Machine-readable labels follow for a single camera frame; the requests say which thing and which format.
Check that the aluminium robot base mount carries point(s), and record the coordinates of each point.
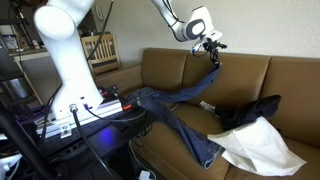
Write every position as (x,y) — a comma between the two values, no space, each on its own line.
(96,111)

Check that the wooden slatted chair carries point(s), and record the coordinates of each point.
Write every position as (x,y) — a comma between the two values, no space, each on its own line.
(106,50)

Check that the small grey white item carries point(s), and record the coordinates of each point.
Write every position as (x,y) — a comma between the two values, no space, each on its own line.
(207,106)

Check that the small jar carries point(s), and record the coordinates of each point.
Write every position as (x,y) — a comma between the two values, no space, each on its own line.
(34,44)

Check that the black robot table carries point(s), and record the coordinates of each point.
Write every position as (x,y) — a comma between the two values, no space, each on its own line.
(110,136)

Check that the metal bin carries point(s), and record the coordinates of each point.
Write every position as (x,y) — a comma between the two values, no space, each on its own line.
(15,87)

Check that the blue denim trousers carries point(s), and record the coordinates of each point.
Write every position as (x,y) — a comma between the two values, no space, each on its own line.
(173,120)

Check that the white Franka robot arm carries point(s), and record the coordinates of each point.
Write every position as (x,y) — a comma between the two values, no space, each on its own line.
(68,66)

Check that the white cloth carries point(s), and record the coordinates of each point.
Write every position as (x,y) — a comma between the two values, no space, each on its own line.
(260,150)

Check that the black tripod pole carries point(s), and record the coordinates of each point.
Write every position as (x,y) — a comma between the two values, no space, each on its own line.
(20,140)

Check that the dark navy garment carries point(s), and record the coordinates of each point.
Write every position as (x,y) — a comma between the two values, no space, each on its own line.
(246,111)

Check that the white counter shelf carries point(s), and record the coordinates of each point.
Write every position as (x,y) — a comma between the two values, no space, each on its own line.
(26,53)

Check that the white power adapter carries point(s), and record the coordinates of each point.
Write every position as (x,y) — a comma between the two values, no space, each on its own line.
(144,175)

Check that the brown leather sofa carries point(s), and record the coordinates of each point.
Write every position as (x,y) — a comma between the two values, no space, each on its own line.
(240,76)

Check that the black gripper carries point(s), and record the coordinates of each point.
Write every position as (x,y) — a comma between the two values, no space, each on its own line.
(213,45)

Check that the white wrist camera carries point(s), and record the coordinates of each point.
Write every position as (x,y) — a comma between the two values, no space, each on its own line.
(197,47)

